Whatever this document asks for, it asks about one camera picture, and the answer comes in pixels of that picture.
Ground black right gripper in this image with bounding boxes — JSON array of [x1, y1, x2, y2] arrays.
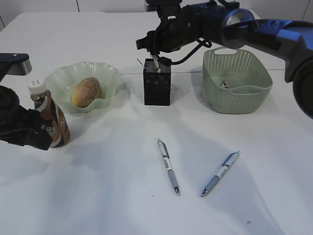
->
[[135, 4, 227, 53]]

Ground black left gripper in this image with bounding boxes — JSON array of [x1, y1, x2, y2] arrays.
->
[[0, 86, 52, 151]]

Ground cream barrel pen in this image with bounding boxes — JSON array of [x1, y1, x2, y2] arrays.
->
[[151, 55, 161, 73]]

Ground clear plastic ruler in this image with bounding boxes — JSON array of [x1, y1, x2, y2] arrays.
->
[[136, 58, 147, 70]]

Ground brown Nescafe coffee bottle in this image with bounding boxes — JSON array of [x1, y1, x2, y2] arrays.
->
[[28, 79, 70, 148]]

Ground sugared bread bun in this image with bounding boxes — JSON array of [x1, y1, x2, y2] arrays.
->
[[71, 77, 102, 108]]

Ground small paper ball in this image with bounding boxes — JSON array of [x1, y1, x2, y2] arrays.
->
[[220, 80, 230, 89]]

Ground grey grip white pen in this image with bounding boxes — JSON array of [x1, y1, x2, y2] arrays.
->
[[157, 139, 180, 196]]

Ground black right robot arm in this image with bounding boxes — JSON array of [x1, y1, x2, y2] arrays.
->
[[136, 0, 313, 117]]

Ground black mesh pen holder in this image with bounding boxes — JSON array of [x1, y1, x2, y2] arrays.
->
[[143, 58, 171, 106]]

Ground green wavy glass plate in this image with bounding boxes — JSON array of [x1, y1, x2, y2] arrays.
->
[[45, 61, 122, 114]]

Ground green woven plastic basket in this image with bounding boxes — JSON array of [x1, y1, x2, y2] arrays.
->
[[202, 47, 273, 114]]

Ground blue white pen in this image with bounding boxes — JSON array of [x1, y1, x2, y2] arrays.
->
[[201, 150, 241, 197]]

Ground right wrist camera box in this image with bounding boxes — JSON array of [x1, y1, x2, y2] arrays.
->
[[145, 0, 182, 12]]

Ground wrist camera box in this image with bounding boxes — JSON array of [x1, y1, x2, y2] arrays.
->
[[145, 0, 182, 12], [0, 53, 32, 81]]

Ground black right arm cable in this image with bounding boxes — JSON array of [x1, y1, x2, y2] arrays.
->
[[151, 0, 313, 66]]

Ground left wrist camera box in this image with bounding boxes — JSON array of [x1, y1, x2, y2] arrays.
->
[[0, 53, 32, 81]]

